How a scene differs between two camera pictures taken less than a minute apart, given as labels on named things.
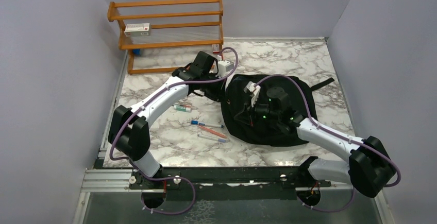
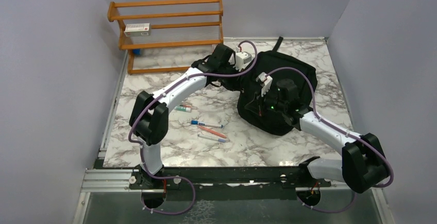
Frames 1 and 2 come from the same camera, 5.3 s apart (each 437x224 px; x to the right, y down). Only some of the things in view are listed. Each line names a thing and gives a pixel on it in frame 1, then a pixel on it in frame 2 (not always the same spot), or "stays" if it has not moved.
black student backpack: [234, 98] → [279, 85]
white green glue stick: [182, 108] stays
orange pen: [213, 131] stays
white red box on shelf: [137, 30] stays
